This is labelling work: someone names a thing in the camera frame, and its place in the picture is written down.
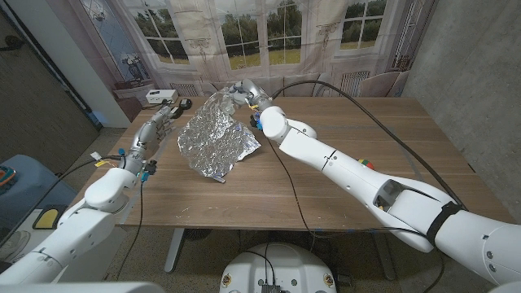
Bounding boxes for white power box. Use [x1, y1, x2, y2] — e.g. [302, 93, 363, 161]
[145, 89, 179, 105]

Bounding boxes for black arm strap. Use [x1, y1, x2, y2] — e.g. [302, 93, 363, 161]
[426, 201, 463, 245]

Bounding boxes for black wall hook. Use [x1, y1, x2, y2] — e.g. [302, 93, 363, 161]
[0, 35, 25, 52]

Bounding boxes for blue padded seat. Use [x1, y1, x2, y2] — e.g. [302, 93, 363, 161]
[0, 154, 78, 229]

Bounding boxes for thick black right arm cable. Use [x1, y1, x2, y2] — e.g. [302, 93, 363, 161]
[270, 79, 468, 212]

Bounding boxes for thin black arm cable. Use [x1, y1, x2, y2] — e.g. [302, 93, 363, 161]
[266, 137, 445, 293]
[116, 178, 144, 282]

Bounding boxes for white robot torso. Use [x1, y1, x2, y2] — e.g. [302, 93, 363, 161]
[219, 243, 338, 293]

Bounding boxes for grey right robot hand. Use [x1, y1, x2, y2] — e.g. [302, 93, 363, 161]
[229, 78, 273, 112]

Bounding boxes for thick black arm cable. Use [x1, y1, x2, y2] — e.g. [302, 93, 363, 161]
[0, 155, 125, 247]
[270, 79, 468, 212]

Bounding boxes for yellow black foot pedal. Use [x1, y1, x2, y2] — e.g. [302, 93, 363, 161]
[32, 204, 68, 230]

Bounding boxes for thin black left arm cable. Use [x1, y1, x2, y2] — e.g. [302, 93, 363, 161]
[116, 178, 144, 282]

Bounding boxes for orange teal gadget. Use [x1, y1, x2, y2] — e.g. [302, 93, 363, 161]
[0, 165, 18, 195]

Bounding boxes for dark mesh wall panel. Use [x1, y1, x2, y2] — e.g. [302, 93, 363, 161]
[0, 7, 101, 174]

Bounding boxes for grey table leg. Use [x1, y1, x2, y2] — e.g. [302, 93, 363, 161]
[372, 232, 398, 281]
[164, 227, 186, 273]

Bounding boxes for grey sneaker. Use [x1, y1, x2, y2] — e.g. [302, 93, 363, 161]
[0, 230, 32, 261]

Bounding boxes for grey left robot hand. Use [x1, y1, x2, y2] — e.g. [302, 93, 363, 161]
[124, 105, 174, 174]

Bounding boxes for aluminum foil sheet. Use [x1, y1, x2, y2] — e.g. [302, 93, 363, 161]
[177, 86, 262, 184]

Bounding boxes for printed window backdrop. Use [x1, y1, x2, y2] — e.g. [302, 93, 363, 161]
[79, 0, 439, 98]

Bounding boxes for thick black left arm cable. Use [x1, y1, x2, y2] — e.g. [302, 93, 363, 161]
[0, 155, 125, 247]

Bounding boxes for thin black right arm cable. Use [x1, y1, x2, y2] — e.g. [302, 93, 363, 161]
[266, 137, 445, 293]

